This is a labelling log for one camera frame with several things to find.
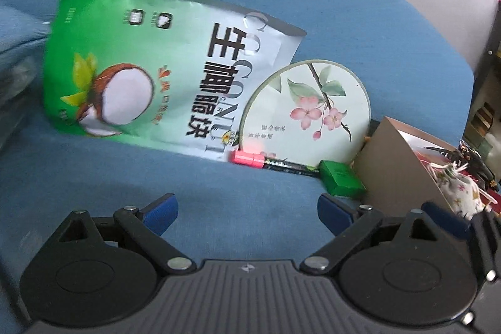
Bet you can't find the printed cloth pouch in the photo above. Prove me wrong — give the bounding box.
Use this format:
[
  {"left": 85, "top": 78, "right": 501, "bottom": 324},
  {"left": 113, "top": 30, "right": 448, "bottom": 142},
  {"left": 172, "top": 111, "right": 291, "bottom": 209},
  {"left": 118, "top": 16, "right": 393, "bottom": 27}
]
[{"left": 426, "top": 162, "right": 494, "bottom": 221}]

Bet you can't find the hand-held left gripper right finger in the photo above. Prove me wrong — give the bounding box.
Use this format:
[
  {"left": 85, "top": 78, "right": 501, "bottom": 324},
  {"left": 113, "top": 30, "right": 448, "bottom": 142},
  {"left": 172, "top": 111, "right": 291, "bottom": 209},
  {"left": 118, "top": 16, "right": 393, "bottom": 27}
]
[{"left": 300, "top": 194, "right": 444, "bottom": 275}]

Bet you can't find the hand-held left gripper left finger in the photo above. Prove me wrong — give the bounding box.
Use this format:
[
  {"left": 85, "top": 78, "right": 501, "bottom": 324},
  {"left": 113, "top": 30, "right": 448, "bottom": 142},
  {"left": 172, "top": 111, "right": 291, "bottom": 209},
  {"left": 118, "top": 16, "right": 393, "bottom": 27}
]
[{"left": 57, "top": 193, "right": 197, "bottom": 273}]

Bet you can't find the beige cardboard box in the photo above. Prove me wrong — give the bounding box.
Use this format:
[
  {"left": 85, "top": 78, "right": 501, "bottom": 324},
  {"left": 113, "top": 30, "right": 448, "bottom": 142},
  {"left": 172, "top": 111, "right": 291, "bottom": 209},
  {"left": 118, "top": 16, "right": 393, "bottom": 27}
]
[{"left": 352, "top": 116, "right": 501, "bottom": 218}]

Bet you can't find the round floral paper fan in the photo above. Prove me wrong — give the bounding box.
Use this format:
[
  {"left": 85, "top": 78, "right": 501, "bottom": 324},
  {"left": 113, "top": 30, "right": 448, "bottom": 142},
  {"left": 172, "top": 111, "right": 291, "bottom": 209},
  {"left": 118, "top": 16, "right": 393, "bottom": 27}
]
[{"left": 236, "top": 59, "right": 371, "bottom": 167}]

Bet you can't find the green coconut snack bag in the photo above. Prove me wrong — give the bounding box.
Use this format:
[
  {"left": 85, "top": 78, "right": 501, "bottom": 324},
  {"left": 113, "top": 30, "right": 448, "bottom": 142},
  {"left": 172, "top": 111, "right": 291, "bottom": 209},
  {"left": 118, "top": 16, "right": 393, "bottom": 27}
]
[{"left": 42, "top": 0, "right": 308, "bottom": 163}]

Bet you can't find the blue pillow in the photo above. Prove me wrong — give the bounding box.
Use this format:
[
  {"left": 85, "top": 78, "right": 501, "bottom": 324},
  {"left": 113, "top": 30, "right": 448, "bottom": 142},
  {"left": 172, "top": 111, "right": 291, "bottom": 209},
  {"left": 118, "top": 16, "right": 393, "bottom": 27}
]
[{"left": 0, "top": 3, "right": 52, "bottom": 58}]

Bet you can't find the blue sofa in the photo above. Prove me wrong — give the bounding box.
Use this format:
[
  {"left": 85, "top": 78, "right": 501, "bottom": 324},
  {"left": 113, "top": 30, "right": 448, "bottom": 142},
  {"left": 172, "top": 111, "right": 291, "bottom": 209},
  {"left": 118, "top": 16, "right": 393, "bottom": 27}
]
[{"left": 0, "top": 0, "right": 501, "bottom": 334}]

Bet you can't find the pink highlighter pen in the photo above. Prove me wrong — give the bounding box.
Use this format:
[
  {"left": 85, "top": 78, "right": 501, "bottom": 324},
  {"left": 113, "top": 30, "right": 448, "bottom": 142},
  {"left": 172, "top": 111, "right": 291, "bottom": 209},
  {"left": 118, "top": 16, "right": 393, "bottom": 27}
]
[{"left": 230, "top": 150, "right": 323, "bottom": 178}]

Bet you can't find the small green box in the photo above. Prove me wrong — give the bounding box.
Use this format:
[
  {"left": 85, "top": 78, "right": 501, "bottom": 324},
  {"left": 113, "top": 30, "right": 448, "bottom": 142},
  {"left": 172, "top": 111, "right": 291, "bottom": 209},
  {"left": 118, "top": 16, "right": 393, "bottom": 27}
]
[{"left": 317, "top": 159, "right": 367, "bottom": 198}]

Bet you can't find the dark shelf unit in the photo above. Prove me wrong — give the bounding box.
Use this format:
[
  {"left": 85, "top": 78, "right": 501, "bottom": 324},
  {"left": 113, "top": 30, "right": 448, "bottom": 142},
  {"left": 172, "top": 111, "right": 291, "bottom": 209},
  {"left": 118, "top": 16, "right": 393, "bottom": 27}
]
[{"left": 462, "top": 0, "right": 501, "bottom": 159}]

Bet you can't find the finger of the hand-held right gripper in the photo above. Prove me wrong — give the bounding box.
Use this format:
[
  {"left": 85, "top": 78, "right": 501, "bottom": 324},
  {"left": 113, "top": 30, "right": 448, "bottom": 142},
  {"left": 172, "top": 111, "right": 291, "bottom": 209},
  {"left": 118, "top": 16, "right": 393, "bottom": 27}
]
[{"left": 422, "top": 201, "right": 501, "bottom": 323}]

